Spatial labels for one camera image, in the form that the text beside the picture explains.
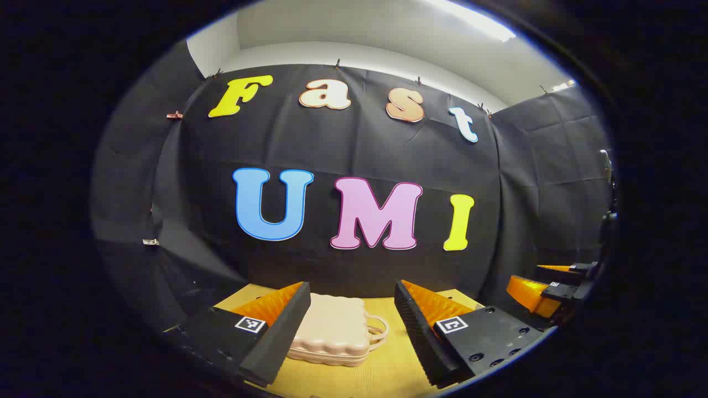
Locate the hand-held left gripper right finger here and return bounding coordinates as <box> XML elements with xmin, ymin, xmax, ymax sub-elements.
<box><xmin>394</xmin><ymin>280</ymin><xmax>556</xmax><ymax>389</ymax></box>

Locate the beige hard-shell suitcase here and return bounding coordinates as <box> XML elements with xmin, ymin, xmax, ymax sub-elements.
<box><xmin>287</xmin><ymin>293</ymin><xmax>391</xmax><ymax>368</ymax></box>

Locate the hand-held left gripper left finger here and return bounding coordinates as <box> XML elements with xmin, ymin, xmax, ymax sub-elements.
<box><xmin>162</xmin><ymin>281</ymin><xmax>312</xmax><ymax>388</ymax></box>

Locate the black backdrop cloth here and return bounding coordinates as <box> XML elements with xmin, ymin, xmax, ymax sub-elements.
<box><xmin>91</xmin><ymin>41</ymin><xmax>615</xmax><ymax>332</ymax></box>

